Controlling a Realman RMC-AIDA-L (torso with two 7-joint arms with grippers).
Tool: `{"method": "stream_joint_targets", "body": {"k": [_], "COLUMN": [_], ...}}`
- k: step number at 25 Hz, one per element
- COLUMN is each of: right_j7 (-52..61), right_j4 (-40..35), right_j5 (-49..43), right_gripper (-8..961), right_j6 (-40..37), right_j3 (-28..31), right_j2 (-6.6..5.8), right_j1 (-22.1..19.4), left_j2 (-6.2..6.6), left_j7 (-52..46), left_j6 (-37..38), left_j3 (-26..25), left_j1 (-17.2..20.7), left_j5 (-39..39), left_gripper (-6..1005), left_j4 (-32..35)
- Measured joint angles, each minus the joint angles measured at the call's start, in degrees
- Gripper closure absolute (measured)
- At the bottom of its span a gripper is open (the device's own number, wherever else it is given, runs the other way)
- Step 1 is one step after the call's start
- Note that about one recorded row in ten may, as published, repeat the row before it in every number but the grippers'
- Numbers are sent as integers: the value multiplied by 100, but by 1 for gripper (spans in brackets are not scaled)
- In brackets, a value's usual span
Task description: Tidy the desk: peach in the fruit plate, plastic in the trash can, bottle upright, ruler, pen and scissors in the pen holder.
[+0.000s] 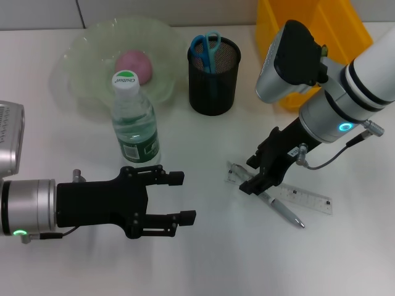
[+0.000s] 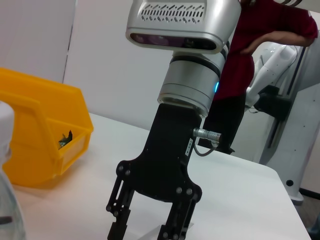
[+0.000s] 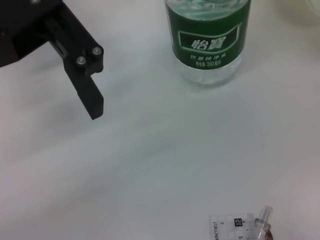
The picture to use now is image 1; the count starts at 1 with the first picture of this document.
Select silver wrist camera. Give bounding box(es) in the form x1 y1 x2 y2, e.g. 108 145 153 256
0 100 25 178
255 20 328 104

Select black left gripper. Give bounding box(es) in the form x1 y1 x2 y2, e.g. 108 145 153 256
55 165 198 240

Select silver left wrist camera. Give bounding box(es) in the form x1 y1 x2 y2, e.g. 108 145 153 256
0 100 25 178

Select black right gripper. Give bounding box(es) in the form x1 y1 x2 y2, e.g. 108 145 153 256
239 118 318 197

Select silver right gripper connector stub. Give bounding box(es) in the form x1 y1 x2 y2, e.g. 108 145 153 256
296 143 309 166

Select clear plastic ruler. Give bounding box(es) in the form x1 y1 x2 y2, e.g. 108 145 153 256
223 168 335 216

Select grey right arm cable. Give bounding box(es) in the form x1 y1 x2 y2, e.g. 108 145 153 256
304 118 385 170

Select pink peach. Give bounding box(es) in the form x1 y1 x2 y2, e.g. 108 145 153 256
115 51 154 86

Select black mesh pen holder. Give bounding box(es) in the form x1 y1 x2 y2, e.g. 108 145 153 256
187 36 241 117

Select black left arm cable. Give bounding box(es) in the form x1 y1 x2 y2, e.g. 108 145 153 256
18 226 81 244

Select clear green-label water bottle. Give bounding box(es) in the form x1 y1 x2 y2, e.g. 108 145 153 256
110 70 162 166

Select pale green glass fruit plate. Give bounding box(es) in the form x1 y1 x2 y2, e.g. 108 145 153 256
63 17 186 105

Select blue scissors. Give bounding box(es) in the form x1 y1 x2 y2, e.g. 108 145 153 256
189 30 222 75

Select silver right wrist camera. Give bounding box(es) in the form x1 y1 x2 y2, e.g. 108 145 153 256
255 20 328 104

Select yellow plastic bin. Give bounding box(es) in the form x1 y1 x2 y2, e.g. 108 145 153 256
256 0 374 110

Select grey ballpoint pen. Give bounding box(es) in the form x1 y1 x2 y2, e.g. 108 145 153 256
228 160 306 229

